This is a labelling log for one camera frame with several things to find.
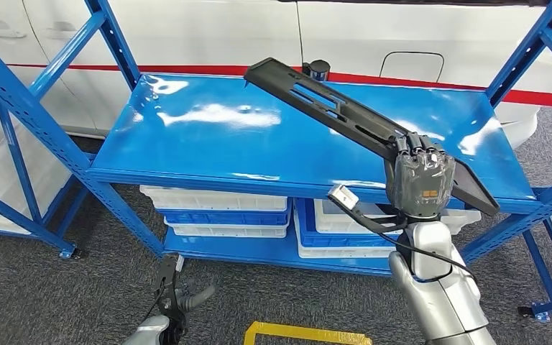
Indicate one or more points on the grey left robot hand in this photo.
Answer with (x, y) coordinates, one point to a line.
(197, 299)

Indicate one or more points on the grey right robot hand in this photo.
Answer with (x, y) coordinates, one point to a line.
(419, 181)

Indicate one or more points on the black plastic panel part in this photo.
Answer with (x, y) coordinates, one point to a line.
(366, 128)

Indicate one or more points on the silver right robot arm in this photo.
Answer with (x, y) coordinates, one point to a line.
(438, 304)

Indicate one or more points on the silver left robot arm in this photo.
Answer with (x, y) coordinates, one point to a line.
(150, 331)

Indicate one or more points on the white plastic crate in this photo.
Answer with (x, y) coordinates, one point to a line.
(209, 200)
(333, 221)
(338, 252)
(228, 232)

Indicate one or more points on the blue plastic crate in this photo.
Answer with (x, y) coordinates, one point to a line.
(304, 228)
(223, 218)

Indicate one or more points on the yellow floor tape square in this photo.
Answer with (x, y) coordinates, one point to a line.
(285, 333)

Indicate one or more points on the white car with red stripe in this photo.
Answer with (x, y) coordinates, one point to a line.
(185, 33)

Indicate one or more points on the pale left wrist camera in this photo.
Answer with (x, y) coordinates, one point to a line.
(180, 263)

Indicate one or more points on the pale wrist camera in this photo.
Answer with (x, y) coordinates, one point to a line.
(343, 196)
(180, 263)

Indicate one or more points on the black right camera bracket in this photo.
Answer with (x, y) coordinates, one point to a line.
(376, 224)

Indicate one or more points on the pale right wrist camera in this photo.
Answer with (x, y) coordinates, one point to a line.
(343, 196)

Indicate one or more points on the black cylinder post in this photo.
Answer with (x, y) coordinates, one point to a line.
(318, 70)

